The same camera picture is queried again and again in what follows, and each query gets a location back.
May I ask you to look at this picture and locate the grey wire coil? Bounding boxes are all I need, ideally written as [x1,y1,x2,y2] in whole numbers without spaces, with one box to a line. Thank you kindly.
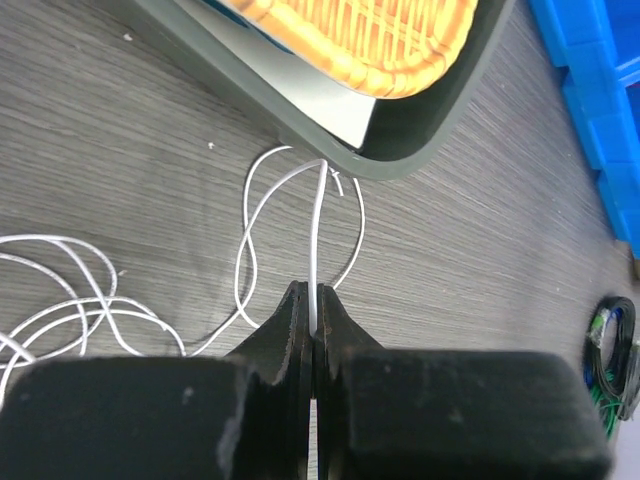
[619,339,640,424]

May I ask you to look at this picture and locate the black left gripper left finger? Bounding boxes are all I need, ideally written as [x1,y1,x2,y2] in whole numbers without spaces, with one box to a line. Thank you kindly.
[1,282,312,479]

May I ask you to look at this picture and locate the black wire coil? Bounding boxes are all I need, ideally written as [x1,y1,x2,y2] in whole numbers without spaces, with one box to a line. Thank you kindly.
[582,295,637,401]

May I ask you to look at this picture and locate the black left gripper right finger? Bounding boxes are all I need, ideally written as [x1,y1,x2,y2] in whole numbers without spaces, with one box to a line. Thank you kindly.
[314,286,613,479]

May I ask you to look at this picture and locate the white paper sheet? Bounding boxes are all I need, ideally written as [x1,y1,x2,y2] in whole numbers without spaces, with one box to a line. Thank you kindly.
[177,1,376,149]

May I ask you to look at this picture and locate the white thin wire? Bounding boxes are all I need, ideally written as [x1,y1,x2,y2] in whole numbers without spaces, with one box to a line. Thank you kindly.
[0,144,366,480]

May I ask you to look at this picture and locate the orange woven mat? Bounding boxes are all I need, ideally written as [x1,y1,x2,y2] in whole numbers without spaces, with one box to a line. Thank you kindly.
[227,0,479,99]

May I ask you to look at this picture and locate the blue three-compartment plastic bin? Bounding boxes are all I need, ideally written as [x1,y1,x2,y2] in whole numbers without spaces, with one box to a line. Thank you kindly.
[530,0,639,255]

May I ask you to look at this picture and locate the dark green plastic tray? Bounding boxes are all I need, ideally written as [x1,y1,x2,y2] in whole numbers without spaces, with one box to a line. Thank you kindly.
[114,1,514,181]

